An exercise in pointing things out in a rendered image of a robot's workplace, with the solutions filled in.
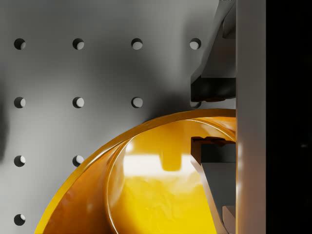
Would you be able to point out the yellow bowl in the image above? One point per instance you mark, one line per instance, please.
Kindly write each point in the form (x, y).
(158, 195)

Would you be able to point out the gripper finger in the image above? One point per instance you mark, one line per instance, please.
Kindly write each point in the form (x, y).
(217, 156)
(214, 87)

